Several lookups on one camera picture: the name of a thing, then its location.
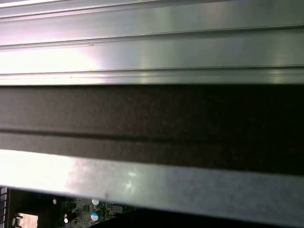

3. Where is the open grey PC case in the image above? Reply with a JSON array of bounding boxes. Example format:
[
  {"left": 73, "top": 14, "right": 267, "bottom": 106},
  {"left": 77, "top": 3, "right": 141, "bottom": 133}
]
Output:
[{"left": 0, "top": 83, "right": 304, "bottom": 228}]

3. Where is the green motherboard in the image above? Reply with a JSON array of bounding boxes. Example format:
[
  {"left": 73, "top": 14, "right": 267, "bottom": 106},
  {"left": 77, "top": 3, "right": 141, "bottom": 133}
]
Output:
[{"left": 9, "top": 190, "right": 137, "bottom": 228}]

